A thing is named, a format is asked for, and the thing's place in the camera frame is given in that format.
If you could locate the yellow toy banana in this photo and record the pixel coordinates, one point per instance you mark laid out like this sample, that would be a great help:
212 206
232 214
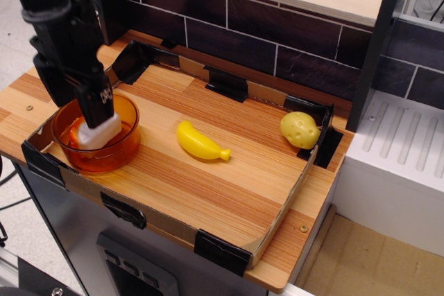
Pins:
198 145

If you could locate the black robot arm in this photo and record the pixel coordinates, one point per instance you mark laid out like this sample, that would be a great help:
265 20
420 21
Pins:
67 39

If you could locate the grey toy oven panel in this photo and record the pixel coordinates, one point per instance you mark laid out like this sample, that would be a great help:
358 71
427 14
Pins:
132 274

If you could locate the orange transparent plastic pot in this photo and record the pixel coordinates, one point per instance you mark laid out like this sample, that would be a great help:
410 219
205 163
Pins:
101 149

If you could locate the dark grey right post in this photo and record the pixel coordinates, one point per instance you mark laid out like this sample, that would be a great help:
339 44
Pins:
369 69

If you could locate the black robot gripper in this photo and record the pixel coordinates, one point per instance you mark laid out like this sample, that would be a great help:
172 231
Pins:
67 40

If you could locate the yellow toy potato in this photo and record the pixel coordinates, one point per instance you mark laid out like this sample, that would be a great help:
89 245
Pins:
300 130

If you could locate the white toy sink drainboard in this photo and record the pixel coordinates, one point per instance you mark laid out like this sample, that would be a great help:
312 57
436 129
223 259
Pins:
391 180

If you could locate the taped cardboard fence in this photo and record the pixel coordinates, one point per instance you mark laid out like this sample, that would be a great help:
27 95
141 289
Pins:
251 214

